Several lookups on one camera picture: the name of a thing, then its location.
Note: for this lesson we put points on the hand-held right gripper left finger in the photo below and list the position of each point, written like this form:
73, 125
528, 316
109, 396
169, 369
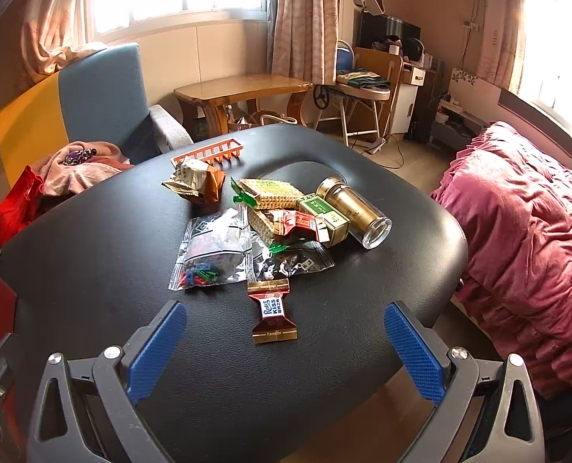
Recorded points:
155, 347

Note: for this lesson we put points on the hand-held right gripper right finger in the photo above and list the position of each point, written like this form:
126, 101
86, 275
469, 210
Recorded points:
413, 352

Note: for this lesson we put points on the green-ended cracker packet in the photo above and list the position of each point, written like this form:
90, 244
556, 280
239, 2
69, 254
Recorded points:
259, 224
271, 192

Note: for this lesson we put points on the clear bag of colourful pieces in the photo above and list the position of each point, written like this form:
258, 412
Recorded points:
208, 251

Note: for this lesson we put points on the brown wrapped candy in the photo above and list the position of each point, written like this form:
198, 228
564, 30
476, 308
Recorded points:
271, 311

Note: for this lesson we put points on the clear plastic parts bag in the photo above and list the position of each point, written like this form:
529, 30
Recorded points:
290, 263

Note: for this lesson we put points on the gold jar with clear lid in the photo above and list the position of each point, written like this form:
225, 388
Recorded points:
353, 207

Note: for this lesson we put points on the small green box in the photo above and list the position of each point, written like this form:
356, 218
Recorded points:
329, 217

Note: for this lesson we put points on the pink bed blanket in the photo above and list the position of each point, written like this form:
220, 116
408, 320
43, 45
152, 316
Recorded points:
522, 231

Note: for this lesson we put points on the red snack packet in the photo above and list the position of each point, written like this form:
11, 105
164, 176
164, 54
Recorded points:
300, 224

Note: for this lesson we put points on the crumpled brown snack wrapper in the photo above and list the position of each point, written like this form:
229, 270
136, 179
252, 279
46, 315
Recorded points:
194, 178

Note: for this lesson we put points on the red cloth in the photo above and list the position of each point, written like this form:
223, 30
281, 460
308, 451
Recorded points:
16, 207

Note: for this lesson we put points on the orange plastic rack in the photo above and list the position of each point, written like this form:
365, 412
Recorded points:
208, 154

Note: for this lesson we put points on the black speaker tower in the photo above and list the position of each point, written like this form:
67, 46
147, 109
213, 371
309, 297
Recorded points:
423, 111

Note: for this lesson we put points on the white cabinet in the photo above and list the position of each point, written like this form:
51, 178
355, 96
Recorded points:
404, 101

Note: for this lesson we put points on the blue and yellow sofa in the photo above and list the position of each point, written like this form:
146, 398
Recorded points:
102, 96

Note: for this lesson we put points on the wooden side table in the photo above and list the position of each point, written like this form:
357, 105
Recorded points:
242, 88

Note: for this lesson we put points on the green cloth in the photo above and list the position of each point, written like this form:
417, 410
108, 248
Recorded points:
358, 79

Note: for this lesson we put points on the white chair with wooden back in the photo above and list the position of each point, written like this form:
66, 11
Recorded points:
377, 65

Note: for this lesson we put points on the black television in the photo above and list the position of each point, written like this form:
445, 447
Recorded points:
387, 29

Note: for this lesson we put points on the patterned beige curtain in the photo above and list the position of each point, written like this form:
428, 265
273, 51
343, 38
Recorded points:
49, 19
500, 33
305, 19

